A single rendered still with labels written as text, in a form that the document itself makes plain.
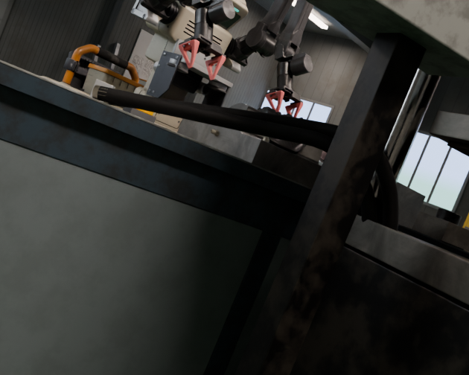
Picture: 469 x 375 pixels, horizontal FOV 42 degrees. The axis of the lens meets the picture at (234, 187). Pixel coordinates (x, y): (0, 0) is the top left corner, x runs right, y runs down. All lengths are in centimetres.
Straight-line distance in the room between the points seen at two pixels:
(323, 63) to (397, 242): 1043
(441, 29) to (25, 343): 92
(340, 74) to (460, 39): 1020
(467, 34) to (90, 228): 75
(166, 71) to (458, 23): 127
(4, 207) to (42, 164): 10
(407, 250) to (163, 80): 123
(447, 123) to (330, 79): 1002
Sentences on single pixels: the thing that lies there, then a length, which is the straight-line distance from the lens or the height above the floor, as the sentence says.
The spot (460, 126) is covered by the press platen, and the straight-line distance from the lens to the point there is 124.
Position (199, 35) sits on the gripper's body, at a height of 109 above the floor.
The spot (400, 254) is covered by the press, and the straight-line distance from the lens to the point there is 109.
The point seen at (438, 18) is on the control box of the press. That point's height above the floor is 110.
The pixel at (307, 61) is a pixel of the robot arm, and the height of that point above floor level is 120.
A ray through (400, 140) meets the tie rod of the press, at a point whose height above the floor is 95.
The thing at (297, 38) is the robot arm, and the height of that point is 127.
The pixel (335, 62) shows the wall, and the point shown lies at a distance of 1134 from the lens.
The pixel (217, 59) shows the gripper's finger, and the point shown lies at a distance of 189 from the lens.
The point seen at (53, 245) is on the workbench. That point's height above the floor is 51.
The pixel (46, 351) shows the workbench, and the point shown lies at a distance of 129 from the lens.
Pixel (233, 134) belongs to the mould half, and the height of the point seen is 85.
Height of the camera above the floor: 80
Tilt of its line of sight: 3 degrees down
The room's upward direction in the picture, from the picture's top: 22 degrees clockwise
